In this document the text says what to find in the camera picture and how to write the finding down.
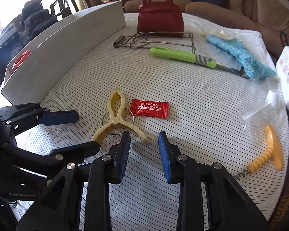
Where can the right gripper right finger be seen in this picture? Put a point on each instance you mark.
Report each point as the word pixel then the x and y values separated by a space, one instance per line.
pixel 229 207

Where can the green handled peeler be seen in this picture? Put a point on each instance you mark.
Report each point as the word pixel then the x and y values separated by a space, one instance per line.
pixel 195 59

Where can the yellow handled corkscrew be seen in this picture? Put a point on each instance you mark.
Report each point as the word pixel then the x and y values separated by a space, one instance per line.
pixel 273 152

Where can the red plastic string ball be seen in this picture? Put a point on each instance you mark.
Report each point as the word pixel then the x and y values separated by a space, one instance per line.
pixel 20 59

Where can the red candy sachet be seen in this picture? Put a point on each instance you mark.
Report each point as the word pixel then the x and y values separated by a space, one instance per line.
pixel 149 108

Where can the brown sofa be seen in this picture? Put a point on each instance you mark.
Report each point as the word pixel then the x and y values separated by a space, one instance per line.
pixel 269 17

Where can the white cardboard box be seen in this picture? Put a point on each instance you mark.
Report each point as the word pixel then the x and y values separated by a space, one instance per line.
pixel 57 49

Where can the yellow plastic clothes peg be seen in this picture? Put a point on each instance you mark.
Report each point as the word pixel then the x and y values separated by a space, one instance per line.
pixel 117 118

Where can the dark red handbag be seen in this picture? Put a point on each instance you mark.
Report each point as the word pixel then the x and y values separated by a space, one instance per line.
pixel 162 17

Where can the chair with folded clothes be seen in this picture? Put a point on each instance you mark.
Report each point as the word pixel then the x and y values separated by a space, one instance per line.
pixel 34 19

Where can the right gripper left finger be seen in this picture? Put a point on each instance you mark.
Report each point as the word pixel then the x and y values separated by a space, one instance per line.
pixel 58 207

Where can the clear plastic bag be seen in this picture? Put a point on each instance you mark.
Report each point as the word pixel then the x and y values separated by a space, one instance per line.
pixel 264 107

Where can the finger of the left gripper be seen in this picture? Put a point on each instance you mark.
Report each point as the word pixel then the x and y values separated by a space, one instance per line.
pixel 76 153
pixel 59 118

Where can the striped white tablecloth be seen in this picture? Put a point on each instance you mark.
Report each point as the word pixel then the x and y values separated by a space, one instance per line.
pixel 205 121

